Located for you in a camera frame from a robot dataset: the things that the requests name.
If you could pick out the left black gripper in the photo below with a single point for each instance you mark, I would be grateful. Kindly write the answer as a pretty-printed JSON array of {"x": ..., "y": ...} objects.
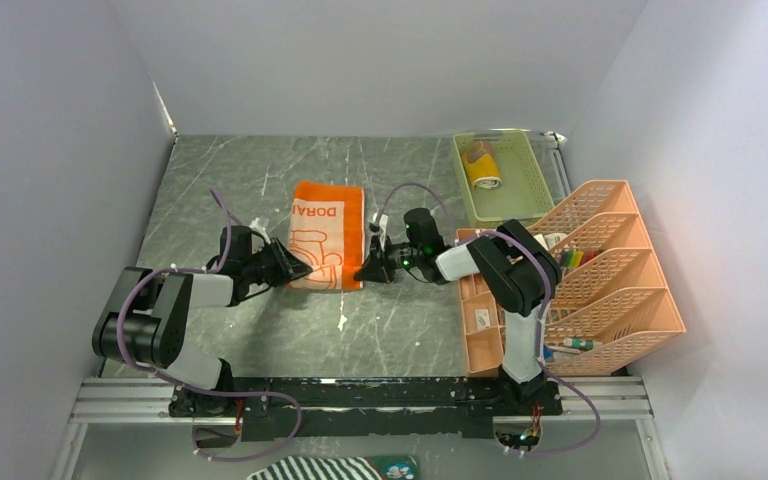
[{"x": 288, "y": 265}]

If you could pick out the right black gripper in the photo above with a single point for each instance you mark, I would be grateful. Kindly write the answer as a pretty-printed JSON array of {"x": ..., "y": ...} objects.
[{"x": 376, "y": 268}]

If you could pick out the orange white towel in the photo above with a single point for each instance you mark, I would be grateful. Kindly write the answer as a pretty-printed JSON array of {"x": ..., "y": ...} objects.
[{"x": 327, "y": 232}]

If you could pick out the brown yellow bear towel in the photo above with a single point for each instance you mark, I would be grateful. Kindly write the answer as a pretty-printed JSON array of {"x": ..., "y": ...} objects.
[{"x": 480, "y": 166}]

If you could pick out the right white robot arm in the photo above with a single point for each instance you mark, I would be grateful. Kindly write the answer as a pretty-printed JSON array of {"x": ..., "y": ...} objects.
[{"x": 521, "y": 275}]

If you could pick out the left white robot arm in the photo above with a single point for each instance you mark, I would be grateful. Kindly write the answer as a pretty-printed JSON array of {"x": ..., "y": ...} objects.
[{"x": 145, "y": 318}]

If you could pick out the orange plastic compartment tray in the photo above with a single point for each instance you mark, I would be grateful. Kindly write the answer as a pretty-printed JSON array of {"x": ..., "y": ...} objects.
[{"x": 480, "y": 331}]

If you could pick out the green plastic basket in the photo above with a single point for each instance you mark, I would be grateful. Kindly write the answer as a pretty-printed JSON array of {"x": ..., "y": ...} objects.
[{"x": 524, "y": 194}]

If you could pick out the colourful markers set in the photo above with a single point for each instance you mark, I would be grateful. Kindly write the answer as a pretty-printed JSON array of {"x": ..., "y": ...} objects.
[{"x": 574, "y": 258}]

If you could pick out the teal cartoon card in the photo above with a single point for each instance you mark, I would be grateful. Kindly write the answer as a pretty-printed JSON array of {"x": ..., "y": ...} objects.
[{"x": 395, "y": 467}]

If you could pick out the black white striped cloth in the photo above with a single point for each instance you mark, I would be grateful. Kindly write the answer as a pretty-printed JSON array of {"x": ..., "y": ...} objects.
[{"x": 318, "y": 468}]

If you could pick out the green white marker pen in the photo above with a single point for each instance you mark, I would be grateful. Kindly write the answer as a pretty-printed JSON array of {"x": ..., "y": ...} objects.
[{"x": 582, "y": 344}]

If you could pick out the orange plastic file organizer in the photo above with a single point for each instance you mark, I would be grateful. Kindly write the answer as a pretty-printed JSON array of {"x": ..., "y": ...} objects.
[{"x": 621, "y": 297}]

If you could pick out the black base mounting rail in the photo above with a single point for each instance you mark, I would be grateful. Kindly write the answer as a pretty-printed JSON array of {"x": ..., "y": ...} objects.
[{"x": 275, "y": 407}]

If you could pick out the aluminium frame rail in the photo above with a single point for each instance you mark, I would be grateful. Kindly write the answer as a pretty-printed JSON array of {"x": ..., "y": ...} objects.
[{"x": 144, "y": 401}]

